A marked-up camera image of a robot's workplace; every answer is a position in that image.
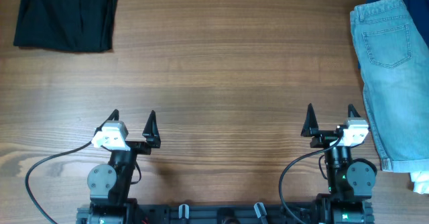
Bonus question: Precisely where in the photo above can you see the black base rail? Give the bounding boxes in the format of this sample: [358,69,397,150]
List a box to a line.
[75,202,375,224]

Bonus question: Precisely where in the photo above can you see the white garment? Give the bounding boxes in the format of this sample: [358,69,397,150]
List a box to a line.
[410,171,429,194]

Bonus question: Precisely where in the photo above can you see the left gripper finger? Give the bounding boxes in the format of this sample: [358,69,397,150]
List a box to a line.
[95,109,119,133]
[142,110,161,148]

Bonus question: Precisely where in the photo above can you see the black folded garment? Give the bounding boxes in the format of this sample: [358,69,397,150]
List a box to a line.
[13,0,118,52]

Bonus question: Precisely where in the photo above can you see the light blue denim shorts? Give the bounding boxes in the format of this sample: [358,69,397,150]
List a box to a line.
[350,0,428,172]

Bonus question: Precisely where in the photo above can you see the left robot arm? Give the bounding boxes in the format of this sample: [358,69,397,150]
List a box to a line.
[76,110,161,224]

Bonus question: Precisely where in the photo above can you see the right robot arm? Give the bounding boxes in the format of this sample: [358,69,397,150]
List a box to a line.
[301,104,377,224]

